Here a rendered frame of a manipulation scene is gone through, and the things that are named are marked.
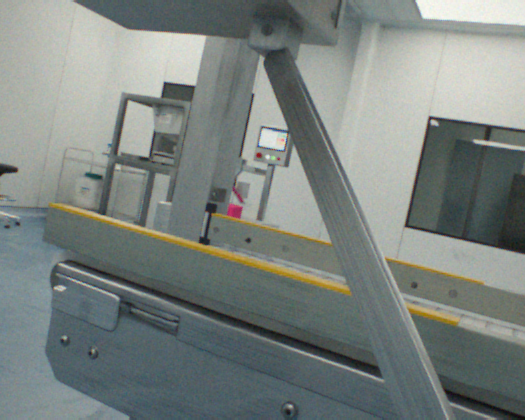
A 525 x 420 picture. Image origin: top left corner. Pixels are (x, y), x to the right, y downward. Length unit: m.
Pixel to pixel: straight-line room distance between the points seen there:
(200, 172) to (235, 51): 0.17
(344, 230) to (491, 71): 5.55
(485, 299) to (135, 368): 0.36
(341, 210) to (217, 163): 0.45
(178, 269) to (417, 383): 0.22
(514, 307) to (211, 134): 0.43
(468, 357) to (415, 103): 5.52
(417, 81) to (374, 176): 1.07
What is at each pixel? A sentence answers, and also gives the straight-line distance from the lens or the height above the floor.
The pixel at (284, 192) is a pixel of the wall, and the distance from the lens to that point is 6.09.
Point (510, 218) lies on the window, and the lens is 5.61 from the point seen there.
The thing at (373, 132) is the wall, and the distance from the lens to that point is 5.85.
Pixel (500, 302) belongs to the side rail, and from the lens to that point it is 0.61.
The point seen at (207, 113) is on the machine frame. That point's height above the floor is 1.11.
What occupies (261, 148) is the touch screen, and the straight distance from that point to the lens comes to 3.54.
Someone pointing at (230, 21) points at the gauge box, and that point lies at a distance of 0.44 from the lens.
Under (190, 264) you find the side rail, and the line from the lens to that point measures 0.40.
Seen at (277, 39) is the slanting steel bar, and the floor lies 1.14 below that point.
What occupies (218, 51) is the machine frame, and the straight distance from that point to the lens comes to 0.76.
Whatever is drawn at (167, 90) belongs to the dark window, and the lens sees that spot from 7.08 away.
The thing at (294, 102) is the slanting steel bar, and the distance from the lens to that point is 0.36.
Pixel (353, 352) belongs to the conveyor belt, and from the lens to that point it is 0.37.
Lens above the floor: 1.04
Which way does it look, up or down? 3 degrees down
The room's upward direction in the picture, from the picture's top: 12 degrees clockwise
